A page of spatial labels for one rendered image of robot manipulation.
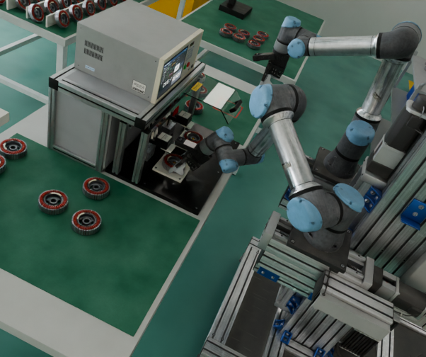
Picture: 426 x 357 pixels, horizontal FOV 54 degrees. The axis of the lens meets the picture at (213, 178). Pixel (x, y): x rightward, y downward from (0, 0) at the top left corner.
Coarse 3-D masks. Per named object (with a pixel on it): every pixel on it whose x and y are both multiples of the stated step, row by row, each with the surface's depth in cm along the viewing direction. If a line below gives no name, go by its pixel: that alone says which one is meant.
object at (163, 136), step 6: (162, 132) 194; (156, 138) 190; (162, 138) 190; (168, 138) 192; (150, 144) 200; (156, 144) 192; (162, 144) 191; (168, 144) 192; (174, 144) 196; (168, 150) 192
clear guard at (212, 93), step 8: (200, 80) 211; (208, 80) 213; (200, 88) 205; (208, 88) 207; (216, 88) 210; (224, 88) 212; (192, 96) 197; (200, 96) 199; (208, 96) 201; (216, 96) 203; (224, 96) 206; (232, 96) 209; (208, 104) 196; (216, 104) 198; (224, 104) 200; (232, 104) 207; (224, 112) 198
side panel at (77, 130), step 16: (48, 96) 173; (64, 96) 172; (48, 112) 178; (64, 112) 176; (80, 112) 173; (96, 112) 170; (48, 128) 183; (64, 128) 182; (80, 128) 179; (96, 128) 175; (48, 144) 189; (64, 144) 187; (80, 144) 184; (96, 144) 181; (80, 160) 188; (96, 160) 184
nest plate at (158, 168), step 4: (160, 160) 200; (156, 164) 197; (160, 164) 198; (156, 168) 196; (160, 168) 196; (188, 168) 202; (160, 172) 195; (164, 172) 195; (184, 172) 199; (168, 176) 194; (172, 176) 194; (176, 176) 195; (180, 176) 196; (184, 176) 197; (176, 180) 194; (180, 180) 194
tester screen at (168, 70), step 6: (186, 48) 181; (180, 54) 177; (174, 60) 173; (180, 60) 181; (168, 66) 169; (174, 66) 176; (168, 72) 173; (174, 72) 180; (162, 78) 168; (168, 78) 176; (162, 84) 172
